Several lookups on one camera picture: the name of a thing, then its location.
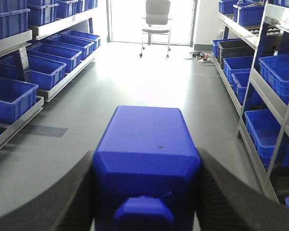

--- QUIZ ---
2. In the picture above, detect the left steel shelf rack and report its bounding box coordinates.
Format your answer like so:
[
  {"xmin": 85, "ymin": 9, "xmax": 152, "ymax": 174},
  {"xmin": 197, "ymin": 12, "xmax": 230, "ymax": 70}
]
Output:
[{"xmin": 0, "ymin": 0, "xmax": 101, "ymax": 149}]

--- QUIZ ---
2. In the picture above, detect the blue plastic bottle part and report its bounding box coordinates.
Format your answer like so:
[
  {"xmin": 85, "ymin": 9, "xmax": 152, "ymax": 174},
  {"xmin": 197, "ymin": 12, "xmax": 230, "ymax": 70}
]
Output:
[{"xmin": 92, "ymin": 105, "xmax": 201, "ymax": 231}]

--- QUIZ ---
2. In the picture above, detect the black plastic bin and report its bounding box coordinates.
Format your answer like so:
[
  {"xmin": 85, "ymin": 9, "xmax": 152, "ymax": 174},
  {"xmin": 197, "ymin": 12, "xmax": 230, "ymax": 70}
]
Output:
[{"xmin": 217, "ymin": 40, "xmax": 255, "ymax": 69}]

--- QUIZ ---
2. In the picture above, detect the grey office chair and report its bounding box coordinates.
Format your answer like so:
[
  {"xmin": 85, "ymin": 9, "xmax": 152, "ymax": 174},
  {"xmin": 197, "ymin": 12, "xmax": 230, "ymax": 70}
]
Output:
[{"xmin": 139, "ymin": 0, "xmax": 172, "ymax": 59}]

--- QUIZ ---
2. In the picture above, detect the right steel shelf rack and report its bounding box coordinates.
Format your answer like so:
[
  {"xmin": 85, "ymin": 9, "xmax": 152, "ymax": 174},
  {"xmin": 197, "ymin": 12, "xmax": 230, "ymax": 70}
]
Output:
[{"xmin": 212, "ymin": 0, "xmax": 289, "ymax": 204}]

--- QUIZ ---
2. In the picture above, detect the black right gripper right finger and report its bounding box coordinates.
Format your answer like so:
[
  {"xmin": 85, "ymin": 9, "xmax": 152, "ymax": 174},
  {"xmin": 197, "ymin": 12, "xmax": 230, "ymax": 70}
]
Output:
[{"xmin": 197, "ymin": 147, "xmax": 289, "ymax": 231}]

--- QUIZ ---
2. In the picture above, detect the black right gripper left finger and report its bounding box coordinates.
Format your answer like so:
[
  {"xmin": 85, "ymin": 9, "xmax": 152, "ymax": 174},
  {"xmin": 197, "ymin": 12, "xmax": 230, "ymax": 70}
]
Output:
[{"xmin": 0, "ymin": 151, "xmax": 95, "ymax": 231}]

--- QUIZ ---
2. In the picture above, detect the steel shelf rack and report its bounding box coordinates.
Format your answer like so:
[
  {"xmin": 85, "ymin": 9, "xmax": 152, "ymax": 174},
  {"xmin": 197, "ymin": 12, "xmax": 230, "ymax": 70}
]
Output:
[
  {"xmin": 0, "ymin": 0, "xmax": 101, "ymax": 149},
  {"xmin": 212, "ymin": 0, "xmax": 289, "ymax": 204}
]

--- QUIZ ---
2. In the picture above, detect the blue bin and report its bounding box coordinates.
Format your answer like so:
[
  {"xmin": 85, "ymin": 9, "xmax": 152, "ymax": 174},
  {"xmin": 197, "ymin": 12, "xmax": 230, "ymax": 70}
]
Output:
[
  {"xmin": 0, "ymin": 77, "xmax": 39, "ymax": 124},
  {"xmin": 244, "ymin": 109, "xmax": 281, "ymax": 169}
]

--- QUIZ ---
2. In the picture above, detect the blue bin near left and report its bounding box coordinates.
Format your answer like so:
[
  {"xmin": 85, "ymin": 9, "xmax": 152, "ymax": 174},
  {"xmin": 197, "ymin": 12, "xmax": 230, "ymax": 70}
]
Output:
[{"xmin": 0, "ymin": 77, "xmax": 39, "ymax": 124}]

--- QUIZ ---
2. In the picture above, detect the blue bin lower right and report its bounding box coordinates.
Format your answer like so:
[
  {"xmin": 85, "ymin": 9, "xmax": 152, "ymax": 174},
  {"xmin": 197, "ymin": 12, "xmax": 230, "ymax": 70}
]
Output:
[{"xmin": 244, "ymin": 109, "xmax": 281, "ymax": 169}]

